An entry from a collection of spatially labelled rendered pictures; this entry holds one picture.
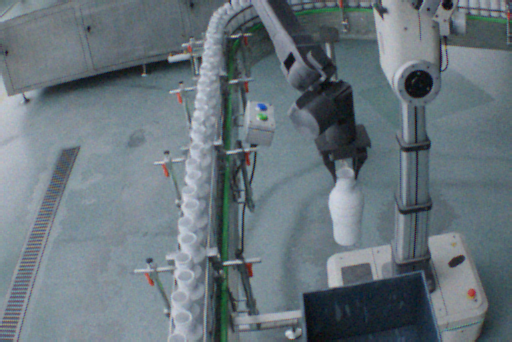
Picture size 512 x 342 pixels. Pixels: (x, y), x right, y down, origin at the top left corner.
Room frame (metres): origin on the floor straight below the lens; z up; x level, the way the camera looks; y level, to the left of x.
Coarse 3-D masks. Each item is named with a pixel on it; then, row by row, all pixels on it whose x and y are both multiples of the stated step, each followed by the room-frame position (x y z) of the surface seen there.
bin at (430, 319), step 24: (336, 288) 0.97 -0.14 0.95; (360, 288) 0.97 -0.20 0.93; (384, 288) 0.96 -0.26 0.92; (408, 288) 0.96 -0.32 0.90; (288, 312) 0.94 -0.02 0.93; (312, 312) 0.98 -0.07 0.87; (336, 312) 0.97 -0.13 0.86; (360, 312) 0.97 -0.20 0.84; (384, 312) 0.96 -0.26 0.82; (408, 312) 0.96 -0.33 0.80; (432, 312) 0.81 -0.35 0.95; (312, 336) 0.98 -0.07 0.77; (336, 336) 0.97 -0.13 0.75; (360, 336) 0.96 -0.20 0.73; (384, 336) 0.94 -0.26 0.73; (408, 336) 0.92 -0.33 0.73; (432, 336) 0.78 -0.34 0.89
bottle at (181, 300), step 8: (176, 296) 0.83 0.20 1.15; (184, 296) 0.83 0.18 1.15; (176, 304) 0.80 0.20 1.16; (184, 304) 0.80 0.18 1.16; (192, 304) 0.82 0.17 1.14; (176, 312) 0.81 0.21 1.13; (192, 312) 0.80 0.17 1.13; (200, 312) 0.81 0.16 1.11; (200, 320) 0.80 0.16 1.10; (208, 336) 0.81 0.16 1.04
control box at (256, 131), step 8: (248, 104) 1.62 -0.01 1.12; (256, 104) 1.62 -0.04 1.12; (264, 104) 1.63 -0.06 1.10; (248, 112) 1.57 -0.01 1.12; (256, 112) 1.57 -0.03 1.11; (264, 112) 1.58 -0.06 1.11; (272, 112) 1.59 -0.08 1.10; (248, 120) 1.52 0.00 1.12; (256, 120) 1.52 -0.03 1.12; (264, 120) 1.53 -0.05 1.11; (272, 120) 1.54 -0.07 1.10; (248, 128) 1.51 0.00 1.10; (256, 128) 1.51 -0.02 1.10; (264, 128) 1.50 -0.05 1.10; (272, 128) 1.50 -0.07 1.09; (248, 136) 1.51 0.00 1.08; (256, 136) 1.51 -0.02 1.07; (264, 136) 1.50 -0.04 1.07; (272, 136) 1.50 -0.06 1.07; (256, 144) 1.52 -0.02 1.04; (264, 144) 1.50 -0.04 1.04; (256, 152) 1.54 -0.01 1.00; (240, 168) 1.57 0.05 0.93
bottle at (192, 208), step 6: (186, 204) 1.12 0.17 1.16; (192, 204) 1.13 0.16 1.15; (198, 204) 1.11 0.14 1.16; (186, 210) 1.10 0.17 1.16; (192, 210) 1.09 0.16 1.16; (198, 210) 1.10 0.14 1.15; (186, 216) 1.11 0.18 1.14; (192, 216) 1.09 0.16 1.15; (198, 216) 1.10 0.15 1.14; (204, 216) 1.11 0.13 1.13; (198, 222) 1.09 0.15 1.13; (204, 222) 1.09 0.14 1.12; (198, 228) 1.08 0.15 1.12; (204, 228) 1.09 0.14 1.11; (204, 234) 1.09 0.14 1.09; (210, 246) 1.09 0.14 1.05
